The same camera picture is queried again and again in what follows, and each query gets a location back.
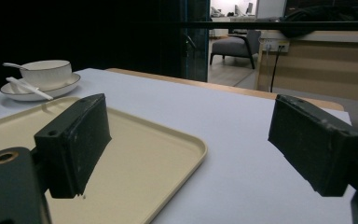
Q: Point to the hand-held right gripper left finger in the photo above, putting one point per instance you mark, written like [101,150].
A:
[71,146]

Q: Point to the wooden counter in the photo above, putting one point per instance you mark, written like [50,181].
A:
[323,68]

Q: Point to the grey armchair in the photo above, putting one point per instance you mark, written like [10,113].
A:
[233,46]

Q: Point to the beige plastic tray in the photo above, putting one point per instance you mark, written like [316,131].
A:
[136,161]

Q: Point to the pale blue table mat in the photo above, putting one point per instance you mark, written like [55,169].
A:
[230,140]

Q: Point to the tall dark cabinet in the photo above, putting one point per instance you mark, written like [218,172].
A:
[199,46]

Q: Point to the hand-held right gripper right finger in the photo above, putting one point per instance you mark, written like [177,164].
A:
[313,146]

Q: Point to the white plate with dark rim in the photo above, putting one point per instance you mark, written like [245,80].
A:
[65,85]

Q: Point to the dark cloth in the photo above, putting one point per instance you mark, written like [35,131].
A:
[317,15]

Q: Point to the white ceramic spoon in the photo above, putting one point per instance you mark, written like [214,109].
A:
[12,65]

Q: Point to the white wall socket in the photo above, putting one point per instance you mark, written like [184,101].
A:
[282,46]

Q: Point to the dark curtain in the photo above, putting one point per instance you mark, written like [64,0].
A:
[74,31]

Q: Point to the white bowl with dark rim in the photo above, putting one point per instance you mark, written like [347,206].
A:
[48,76]

